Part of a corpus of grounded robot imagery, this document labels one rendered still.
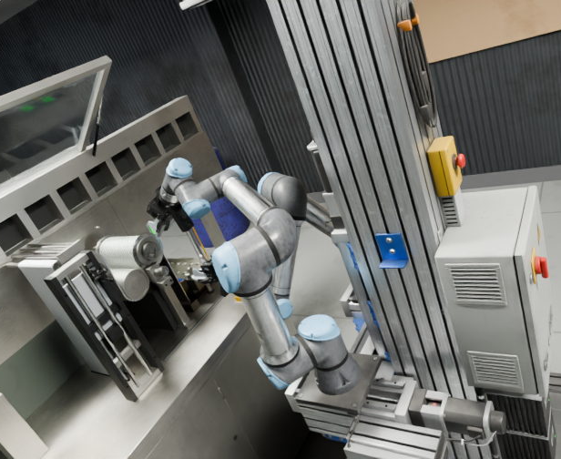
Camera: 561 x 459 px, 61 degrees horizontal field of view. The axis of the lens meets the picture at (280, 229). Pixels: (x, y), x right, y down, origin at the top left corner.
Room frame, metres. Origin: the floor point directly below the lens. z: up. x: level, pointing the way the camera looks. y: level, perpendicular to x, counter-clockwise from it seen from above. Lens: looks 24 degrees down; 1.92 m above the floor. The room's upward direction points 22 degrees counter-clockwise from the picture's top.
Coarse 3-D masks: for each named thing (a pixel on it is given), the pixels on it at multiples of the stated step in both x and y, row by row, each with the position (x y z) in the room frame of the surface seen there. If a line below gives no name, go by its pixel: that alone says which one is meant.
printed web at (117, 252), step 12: (108, 240) 1.90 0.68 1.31; (120, 240) 1.84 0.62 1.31; (132, 240) 1.79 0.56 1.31; (96, 252) 1.64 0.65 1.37; (108, 252) 1.85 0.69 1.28; (120, 252) 1.79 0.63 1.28; (132, 252) 1.74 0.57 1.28; (60, 264) 1.60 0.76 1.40; (108, 264) 1.87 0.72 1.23; (120, 264) 1.81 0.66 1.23; (132, 264) 1.76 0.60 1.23; (108, 276) 1.66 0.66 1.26; (120, 288) 1.64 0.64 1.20; (132, 300) 1.66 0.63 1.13; (108, 348) 1.56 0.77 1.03
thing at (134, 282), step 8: (112, 272) 1.74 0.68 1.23; (120, 272) 1.71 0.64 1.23; (128, 272) 1.68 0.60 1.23; (136, 272) 1.71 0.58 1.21; (144, 272) 1.72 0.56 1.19; (120, 280) 1.67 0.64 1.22; (128, 280) 1.67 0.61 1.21; (136, 280) 1.69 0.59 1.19; (144, 280) 1.71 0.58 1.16; (128, 288) 1.66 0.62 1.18; (136, 288) 1.68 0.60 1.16; (144, 288) 1.70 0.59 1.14; (128, 296) 1.64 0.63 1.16; (136, 296) 1.67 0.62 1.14
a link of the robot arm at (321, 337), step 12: (300, 324) 1.21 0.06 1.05; (312, 324) 1.19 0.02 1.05; (324, 324) 1.17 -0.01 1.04; (336, 324) 1.18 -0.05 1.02; (300, 336) 1.17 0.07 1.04; (312, 336) 1.14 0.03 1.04; (324, 336) 1.13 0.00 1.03; (336, 336) 1.14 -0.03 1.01; (312, 348) 1.13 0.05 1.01; (324, 348) 1.13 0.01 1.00; (336, 348) 1.14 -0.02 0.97; (312, 360) 1.11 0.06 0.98; (324, 360) 1.13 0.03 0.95; (336, 360) 1.13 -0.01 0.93
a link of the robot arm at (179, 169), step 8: (176, 160) 1.49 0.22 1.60; (184, 160) 1.49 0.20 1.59; (168, 168) 1.47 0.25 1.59; (176, 168) 1.46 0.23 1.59; (184, 168) 1.46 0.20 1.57; (168, 176) 1.47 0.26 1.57; (176, 176) 1.45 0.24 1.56; (184, 176) 1.45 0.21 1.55; (168, 184) 1.48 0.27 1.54; (176, 184) 1.45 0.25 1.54; (168, 192) 1.50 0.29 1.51
